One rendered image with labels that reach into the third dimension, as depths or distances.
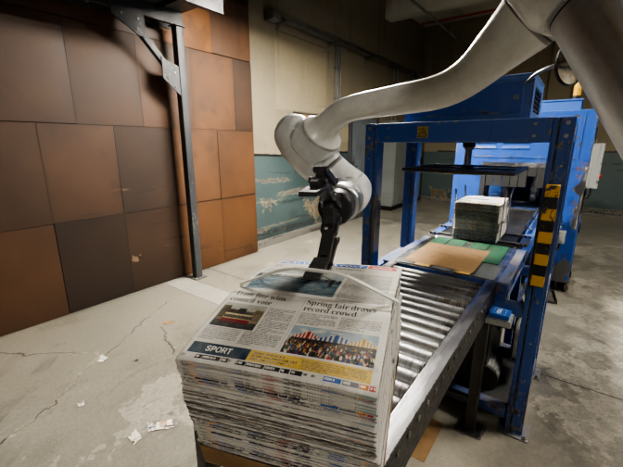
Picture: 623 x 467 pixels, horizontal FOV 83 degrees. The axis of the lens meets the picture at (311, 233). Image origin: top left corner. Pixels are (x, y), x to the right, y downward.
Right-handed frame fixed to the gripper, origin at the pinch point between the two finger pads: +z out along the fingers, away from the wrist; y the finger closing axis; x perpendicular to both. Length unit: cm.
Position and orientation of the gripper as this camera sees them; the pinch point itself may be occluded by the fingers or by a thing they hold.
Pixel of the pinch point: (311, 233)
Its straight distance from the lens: 58.7
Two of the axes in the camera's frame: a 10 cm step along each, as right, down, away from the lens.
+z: -2.9, 3.1, -9.0
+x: -9.5, -0.5, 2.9
